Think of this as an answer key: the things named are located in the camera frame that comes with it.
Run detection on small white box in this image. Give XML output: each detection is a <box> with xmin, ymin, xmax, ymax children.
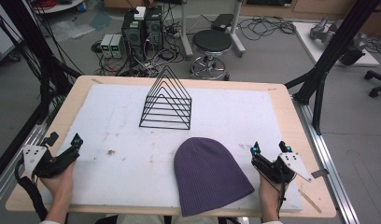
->
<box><xmin>134</xmin><ymin>6</ymin><xmax>147</xmax><ymax>21</ymax></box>

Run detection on black wire triangular rack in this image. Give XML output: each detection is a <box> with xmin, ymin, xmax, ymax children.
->
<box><xmin>138</xmin><ymin>64</ymin><xmax>193</xmax><ymax>132</ymax></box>

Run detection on clear plastic sheet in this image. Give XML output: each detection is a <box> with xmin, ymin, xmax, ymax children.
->
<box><xmin>49</xmin><ymin>11</ymin><xmax>114</xmax><ymax>42</ymax></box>

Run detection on thick black sleeved cable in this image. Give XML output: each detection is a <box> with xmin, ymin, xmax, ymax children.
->
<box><xmin>14</xmin><ymin>157</ymin><xmax>50</xmax><ymax>222</ymax></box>

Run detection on black metal frame stand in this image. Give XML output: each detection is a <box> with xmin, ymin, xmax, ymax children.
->
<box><xmin>284</xmin><ymin>0</ymin><xmax>381</xmax><ymax>136</ymax></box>
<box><xmin>0</xmin><ymin>0</ymin><xmax>84</xmax><ymax>126</ymax></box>

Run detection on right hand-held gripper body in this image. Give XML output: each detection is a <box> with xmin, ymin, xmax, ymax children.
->
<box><xmin>250</xmin><ymin>151</ymin><xmax>314</xmax><ymax>185</ymax></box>

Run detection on white floor platform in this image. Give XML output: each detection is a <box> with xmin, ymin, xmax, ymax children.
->
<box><xmin>291</xmin><ymin>21</ymin><xmax>381</xmax><ymax>68</ymax></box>

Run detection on thin wooden stick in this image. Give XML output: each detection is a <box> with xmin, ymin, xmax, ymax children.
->
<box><xmin>297</xmin><ymin>188</ymin><xmax>323</xmax><ymax>215</ymax></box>

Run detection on person's left hand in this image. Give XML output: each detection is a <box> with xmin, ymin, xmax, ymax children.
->
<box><xmin>38</xmin><ymin>161</ymin><xmax>77</xmax><ymax>207</ymax></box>

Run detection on black round stool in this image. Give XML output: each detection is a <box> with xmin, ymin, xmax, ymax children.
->
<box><xmin>189</xmin><ymin>29</ymin><xmax>234</xmax><ymax>82</ymax></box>

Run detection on loose black floor cables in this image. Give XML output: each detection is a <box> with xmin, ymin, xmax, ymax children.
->
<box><xmin>237</xmin><ymin>14</ymin><xmax>298</xmax><ymax>42</ymax></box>

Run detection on tangle of cables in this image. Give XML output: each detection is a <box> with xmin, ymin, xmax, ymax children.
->
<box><xmin>91</xmin><ymin>18</ymin><xmax>187</xmax><ymax>78</ymax></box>

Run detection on person's right hand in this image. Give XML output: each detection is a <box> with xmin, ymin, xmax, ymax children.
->
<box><xmin>258</xmin><ymin>172</ymin><xmax>290</xmax><ymax>214</ymax></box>

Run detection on aluminium rail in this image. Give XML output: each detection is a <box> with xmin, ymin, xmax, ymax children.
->
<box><xmin>291</xmin><ymin>94</ymin><xmax>361</xmax><ymax>224</ymax></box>
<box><xmin>0</xmin><ymin>101</ymin><xmax>62</xmax><ymax>211</ymax></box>

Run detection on white foam mat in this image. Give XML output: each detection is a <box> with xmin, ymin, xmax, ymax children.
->
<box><xmin>42</xmin><ymin>83</ymin><xmax>304</xmax><ymax>213</ymax></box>

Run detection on black computer tower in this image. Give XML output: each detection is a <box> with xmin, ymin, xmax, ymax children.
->
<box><xmin>120</xmin><ymin>8</ymin><xmax>147</xmax><ymax>63</ymax></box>
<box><xmin>144</xmin><ymin>5</ymin><xmax>165</xmax><ymax>53</ymax></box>

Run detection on white stand leg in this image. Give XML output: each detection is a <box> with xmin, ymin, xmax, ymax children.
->
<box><xmin>178</xmin><ymin>0</ymin><xmax>195</xmax><ymax>59</ymax></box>
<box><xmin>229</xmin><ymin>0</ymin><xmax>247</xmax><ymax>59</ymax></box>

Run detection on flat black box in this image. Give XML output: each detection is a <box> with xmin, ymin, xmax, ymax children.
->
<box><xmin>210</xmin><ymin>13</ymin><xmax>235</xmax><ymax>33</ymax></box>

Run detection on purple knit beanie hat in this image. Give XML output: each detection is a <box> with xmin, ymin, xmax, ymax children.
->
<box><xmin>173</xmin><ymin>136</ymin><xmax>256</xmax><ymax>217</ymax></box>

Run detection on white bench power supply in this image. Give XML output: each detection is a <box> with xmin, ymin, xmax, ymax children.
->
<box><xmin>109</xmin><ymin>34</ymin><xmax>126</xmax><ymax>60</ymax></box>
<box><xmin>99</xmin><ymin>34</ymin><xmax>115</xmax><ymax>59</ymax></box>

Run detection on thin black cable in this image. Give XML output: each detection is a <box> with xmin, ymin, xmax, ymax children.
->
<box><xmin>257</xmin><ymin>166</ymin><xmax>289</xmax><ymax>220</ymax></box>

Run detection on round white table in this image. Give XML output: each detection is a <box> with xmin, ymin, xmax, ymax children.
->
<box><xmin>30</xmin><ymin>0</ymin><xmax>86</xmax><ymax>15</ymax></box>

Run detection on black office chair base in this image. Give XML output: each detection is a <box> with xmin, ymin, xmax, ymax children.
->
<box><xmin>363</xmin><ymin>69</ymin><xmax>381</xmax><ymax>99</ymax></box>

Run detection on grey tape strip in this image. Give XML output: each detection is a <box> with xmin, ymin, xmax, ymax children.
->
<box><xmin>310</xmin><ymin>168</ymin><xmax>331</xmax><ymax>179</ymax></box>

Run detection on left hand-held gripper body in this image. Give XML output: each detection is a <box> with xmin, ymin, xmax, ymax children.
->
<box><xmin>22</xmin><ymin>144</ymin><xmax>81</xmax><ymax>179</ymax></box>

